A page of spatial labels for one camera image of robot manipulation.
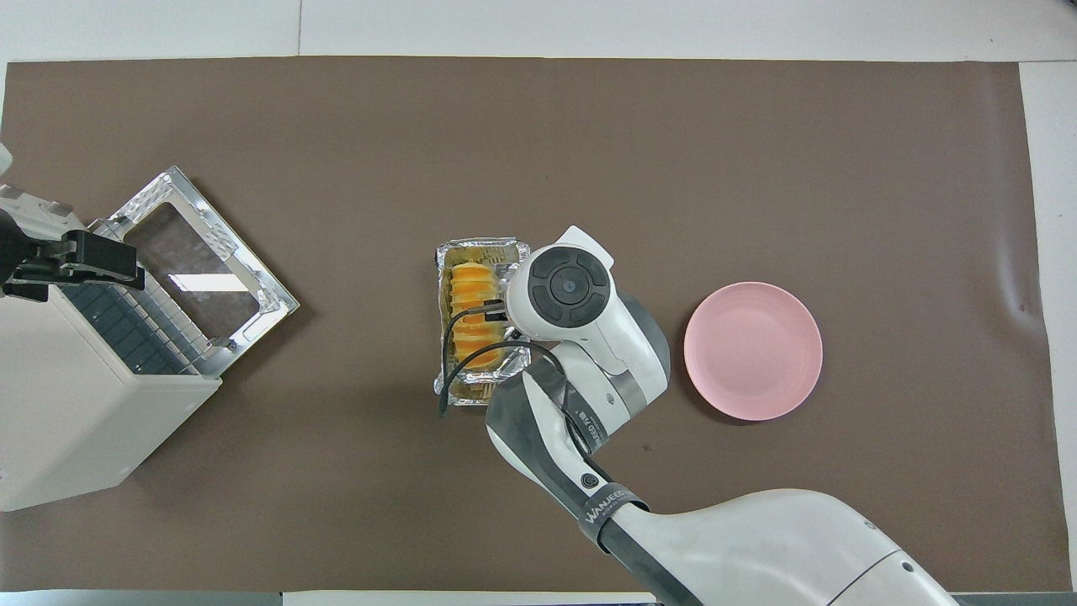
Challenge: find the metal oven wire rack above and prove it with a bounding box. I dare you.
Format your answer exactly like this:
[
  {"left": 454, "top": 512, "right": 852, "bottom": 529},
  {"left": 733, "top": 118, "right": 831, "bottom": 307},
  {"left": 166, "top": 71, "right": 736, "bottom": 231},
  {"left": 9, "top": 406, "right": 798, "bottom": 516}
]
[{"left": 61, "top": 282, "right": 209, "bottom": 376}]

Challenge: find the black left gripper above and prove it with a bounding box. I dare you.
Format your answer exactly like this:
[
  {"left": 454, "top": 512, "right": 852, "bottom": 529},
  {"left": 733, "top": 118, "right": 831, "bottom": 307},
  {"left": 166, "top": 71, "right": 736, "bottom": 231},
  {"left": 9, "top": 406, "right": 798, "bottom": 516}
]
[{"left": 0, "top": 206, "right": 146, "bottom": 302}]

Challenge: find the pink round plate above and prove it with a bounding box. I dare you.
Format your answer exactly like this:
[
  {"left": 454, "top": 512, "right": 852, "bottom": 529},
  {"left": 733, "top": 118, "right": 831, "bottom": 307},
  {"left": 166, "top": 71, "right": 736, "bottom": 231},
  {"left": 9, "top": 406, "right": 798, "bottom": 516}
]
[{"left": 683, "top": 281, "right": 825, "bottom": 423}]

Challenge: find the brown paper table mat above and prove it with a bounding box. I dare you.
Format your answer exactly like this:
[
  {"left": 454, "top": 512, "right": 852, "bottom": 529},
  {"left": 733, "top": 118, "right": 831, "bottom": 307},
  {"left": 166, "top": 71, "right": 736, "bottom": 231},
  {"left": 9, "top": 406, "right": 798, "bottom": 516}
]
[{"left": 0, "top": 56, "right": 1074, "bottom": 593}]

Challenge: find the aluminium foil tray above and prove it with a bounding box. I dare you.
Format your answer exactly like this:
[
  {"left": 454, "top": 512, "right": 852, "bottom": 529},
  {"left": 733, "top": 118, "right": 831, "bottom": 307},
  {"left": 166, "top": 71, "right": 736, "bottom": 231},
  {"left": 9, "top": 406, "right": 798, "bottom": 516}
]
[{"left": 433, "top": 237, "right": 533, "bottom": 407}]

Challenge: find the cream white toaster oven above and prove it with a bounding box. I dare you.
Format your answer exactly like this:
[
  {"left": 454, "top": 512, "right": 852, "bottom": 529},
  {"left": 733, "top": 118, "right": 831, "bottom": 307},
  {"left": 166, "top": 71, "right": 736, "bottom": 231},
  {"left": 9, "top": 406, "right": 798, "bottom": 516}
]
[{"left": 0, "top": 215, "right": 224, "bottom": 513}]

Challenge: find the foil-lined glass oven door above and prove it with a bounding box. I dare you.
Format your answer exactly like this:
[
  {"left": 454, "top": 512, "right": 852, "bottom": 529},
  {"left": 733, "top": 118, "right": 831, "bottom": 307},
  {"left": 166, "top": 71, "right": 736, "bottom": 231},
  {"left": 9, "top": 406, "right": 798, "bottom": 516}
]
[{"left": 88, "top": 165, "right": 301, "bottom": 377}]

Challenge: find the sliced orange bread loaf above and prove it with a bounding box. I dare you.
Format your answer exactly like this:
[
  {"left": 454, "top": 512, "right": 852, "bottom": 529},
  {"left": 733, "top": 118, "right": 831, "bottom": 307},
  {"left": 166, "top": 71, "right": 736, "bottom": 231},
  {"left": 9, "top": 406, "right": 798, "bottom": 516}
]
[{"left": 446, "top": 259, "right": 511, "bottom": 376}]

